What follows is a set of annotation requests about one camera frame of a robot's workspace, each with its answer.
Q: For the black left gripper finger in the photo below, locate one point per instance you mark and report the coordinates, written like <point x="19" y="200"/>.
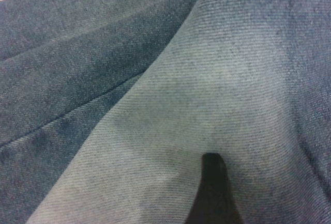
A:
<point x="214" y="195"/>

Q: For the blue denim pants basketball print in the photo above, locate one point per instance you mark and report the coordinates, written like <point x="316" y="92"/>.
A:
<point x="129" y="66"/>

